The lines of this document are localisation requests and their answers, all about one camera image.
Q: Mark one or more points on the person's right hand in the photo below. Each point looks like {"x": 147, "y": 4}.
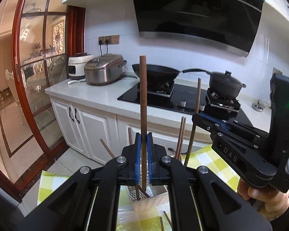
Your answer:
{"x": 262, "y": 202}

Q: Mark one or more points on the stack of cardboard boxes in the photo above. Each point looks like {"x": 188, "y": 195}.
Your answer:
{"x": 1, "y": 95}

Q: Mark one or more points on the silver rice cooker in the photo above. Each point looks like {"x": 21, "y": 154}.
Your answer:
{"x": 103, "y": 69}

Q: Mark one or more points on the white kitchen appliance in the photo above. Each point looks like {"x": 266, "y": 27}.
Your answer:
{"x": 75, "y": 66}

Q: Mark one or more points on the white lower cabinets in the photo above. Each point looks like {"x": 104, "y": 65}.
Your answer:
{"x": 91, "y": 127}

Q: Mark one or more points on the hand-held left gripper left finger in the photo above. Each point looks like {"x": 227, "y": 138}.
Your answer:
{"x": 138, "y": 158}

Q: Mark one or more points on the gold wall socket row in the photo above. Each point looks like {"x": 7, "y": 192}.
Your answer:
{"x": 109, "y": 39}

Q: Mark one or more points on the black range hood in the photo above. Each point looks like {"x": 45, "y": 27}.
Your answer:
{"x": 195, "y": 12}

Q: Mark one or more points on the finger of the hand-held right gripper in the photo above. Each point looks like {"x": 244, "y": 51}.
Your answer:
{"x": 238, "y": 126}
{"x": 206, "y": 125}

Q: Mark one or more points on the green checked tablecloth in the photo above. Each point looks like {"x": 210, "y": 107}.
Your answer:
{"x": 207, "y": 163}

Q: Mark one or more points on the black wok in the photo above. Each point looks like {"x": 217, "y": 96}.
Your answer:
{"x": 159, "y": 71}

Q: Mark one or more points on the black lidded pot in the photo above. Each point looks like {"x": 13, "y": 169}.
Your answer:
{"x": 225, "y": 84}

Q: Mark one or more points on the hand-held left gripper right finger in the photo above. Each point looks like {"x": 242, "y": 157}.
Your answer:
{"x": 149, "y": 158}

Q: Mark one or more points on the red wooden sliding door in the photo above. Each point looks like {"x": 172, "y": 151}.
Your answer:
{"x": 16, "y": 53}

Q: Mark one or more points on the white carved chair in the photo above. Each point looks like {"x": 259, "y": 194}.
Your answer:
{"x": 13, "y": 81}

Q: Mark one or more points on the stone countertop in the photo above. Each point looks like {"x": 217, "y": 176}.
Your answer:
{"x": 86, "y": 91}

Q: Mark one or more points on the small metal dish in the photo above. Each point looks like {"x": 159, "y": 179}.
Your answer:
{"x": 259, "y": 105}

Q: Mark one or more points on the black glass gas stove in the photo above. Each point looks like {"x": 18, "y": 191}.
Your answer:
{"x": 163, "y": 98}

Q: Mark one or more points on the cream perforated utensil basket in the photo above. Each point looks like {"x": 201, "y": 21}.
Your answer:
{"x": 156, "y": 197}

